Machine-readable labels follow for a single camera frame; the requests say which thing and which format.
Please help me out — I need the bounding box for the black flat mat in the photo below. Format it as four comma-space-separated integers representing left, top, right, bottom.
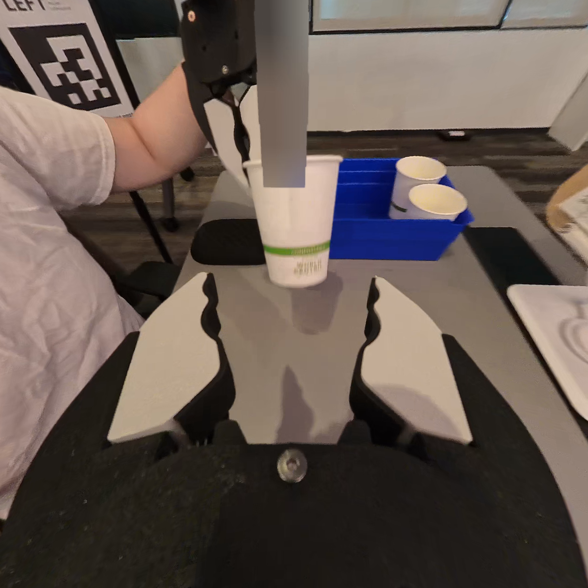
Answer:
463, 226, 588, 437

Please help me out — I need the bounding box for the black chair base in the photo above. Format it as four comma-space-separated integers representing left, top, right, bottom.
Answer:
129, 164, 195, 265

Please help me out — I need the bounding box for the white mount plate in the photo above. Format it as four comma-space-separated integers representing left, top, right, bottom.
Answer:
507, 283, 588, 420

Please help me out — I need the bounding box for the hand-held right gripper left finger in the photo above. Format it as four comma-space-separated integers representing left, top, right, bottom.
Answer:
109, 273, 237, 446

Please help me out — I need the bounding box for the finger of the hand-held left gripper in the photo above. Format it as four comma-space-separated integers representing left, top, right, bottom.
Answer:
204, 94, 253, 186
255, 0, 310, 190

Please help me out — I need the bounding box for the black white marker board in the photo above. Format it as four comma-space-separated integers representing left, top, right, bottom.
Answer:
0, 0, 135, 118

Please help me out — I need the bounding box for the blue plastic bin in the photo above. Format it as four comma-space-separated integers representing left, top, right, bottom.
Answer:
328, 157, 477, 262

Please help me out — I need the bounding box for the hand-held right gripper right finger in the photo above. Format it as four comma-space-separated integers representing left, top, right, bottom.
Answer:
349, 276, 474, 446

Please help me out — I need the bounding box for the black wrist rest pad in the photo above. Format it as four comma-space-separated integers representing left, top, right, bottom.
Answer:
190, 219, 270, 268

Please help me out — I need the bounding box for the white paper cup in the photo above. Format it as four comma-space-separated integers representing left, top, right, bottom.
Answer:
389, 156, 448, 219
407, 183, 469, 222
242, 155, 343, 289

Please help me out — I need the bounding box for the black chair armrest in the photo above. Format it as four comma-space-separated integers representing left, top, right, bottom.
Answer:
127, 261, 184, 306

